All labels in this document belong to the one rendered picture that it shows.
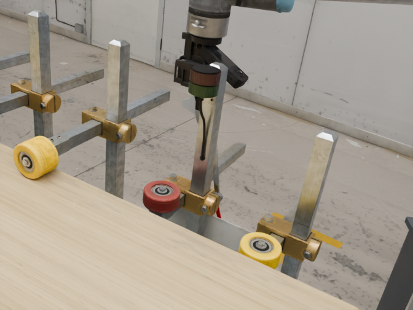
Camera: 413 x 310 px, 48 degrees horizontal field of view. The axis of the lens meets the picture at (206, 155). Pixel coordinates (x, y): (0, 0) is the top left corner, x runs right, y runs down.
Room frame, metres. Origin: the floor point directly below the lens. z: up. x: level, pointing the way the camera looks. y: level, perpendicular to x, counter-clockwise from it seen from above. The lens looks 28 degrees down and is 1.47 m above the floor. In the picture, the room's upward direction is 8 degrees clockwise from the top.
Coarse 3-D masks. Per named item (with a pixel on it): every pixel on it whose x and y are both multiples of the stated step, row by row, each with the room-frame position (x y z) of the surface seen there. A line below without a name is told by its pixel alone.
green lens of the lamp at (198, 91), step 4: (192, 84) 0.86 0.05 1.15; (188, 88) 0.88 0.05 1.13; (192, 88) 0.86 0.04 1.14; (196, 88) 0.85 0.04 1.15; (200, 88) 0.85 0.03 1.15; (204, 88) 0.85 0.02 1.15; (208, 88) 0.85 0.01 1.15; (212, 88) 0.86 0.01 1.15; (216, 88) 0.87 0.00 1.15; (192, 92) 0.86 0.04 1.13; (196, 92) 0.85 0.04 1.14; (200, 92) 0.85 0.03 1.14; (204, 92) 0.85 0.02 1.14; (208, 92) 0.85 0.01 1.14; (212, 92) 0.86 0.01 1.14; (216, 92) 0.87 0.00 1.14; (196, 96) 0.85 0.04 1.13; (200, 96) 0.85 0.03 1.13; (204, 96) 0.85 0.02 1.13; (208, 96) 0.85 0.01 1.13; (212, 96) 0.86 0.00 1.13
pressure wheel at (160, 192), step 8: (152, 184) 0.86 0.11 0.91; (160, 184) 0.87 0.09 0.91; (168, 184) 0.87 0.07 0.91; (144, 192) 0.83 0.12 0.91; (152, 192) 0.84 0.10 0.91; (160, 192) 0.84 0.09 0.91; (168, 192) 0.85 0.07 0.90; (176, 192) 0.85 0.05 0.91; (144, 200) 0.83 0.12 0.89; (152, 200) 0.81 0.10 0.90; (160, 200) 0.81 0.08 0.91; (168, 200) 0.81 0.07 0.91; (176, 200) 0.83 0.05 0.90; (152, 208) 0.81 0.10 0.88; (160, 208) 0.81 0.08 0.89; (168, 208) 0.81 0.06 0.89; (176, 208) 0.83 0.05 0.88
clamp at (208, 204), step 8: (176, 184) 0.94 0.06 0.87; (184, 184) 0.94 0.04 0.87; (184, 192) 0.91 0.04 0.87; (192, 192) 0.91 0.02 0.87; (208, 192) 0.92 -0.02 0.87; (184, 200) 0.91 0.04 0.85; (192, 200) 0.90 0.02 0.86; (200, 200) 0.89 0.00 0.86; (208, 200) 0.90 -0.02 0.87; (216, 200) 0.90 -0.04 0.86; (184, 208) 0.91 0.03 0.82; (192, 208) 0.90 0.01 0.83; (200, 208) 0.89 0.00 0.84; (208, 208) 0.88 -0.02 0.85; (216, 208) 0.91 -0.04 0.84
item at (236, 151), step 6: (234, 144) 1.21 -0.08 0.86; (240, 144) 1.21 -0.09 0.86; (228, 150) 1.16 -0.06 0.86; (234, 150) 1.17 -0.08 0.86; (240, 150) 1.18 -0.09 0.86; (222, 156) 1.12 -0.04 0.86; (228, 156) 1.13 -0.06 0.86; (234, 156) 1.15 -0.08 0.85; (240, 156) 1.19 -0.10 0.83; (222, 162) 1.09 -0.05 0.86; (228, 162) 1.12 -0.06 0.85; (222, 168) 1.09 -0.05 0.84; (180, 198) 0.89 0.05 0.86; (180, 204) 0.90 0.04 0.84; (150, 210) 0.84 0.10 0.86; (174, 210) 0.87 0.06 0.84; (162, 216) 0.83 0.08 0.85; (168, 216) 0.85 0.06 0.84
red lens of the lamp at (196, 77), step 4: (192, 72) 0.86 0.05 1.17; (196, 72) 0.86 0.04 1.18; (220, 72) 0.88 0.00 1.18; (192, 76) 0.86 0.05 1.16; (196, 76) 0.85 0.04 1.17; (200, 76) 0.85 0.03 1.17; (204, 76) 0.85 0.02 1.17; (208, 76) 0.85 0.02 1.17; (212, 76) 0.85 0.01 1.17; (216, 76) 0.86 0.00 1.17; (220, 76) 0.88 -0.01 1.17; (192, 80) 0.86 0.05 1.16; (196, 80) 0.85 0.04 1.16; (200, 80) 0.85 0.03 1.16; (204, 80) 0.85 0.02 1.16; (208, 80) 0.85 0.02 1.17; (212, 80) 0.85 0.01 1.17; (216, 80) 0.86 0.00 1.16; (200, 84) 0.85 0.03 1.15; (204, 84) 0.85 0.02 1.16; (208, 84) 0.85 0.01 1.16; (212, 84) 0.86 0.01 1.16; (216, 84) 0.86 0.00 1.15
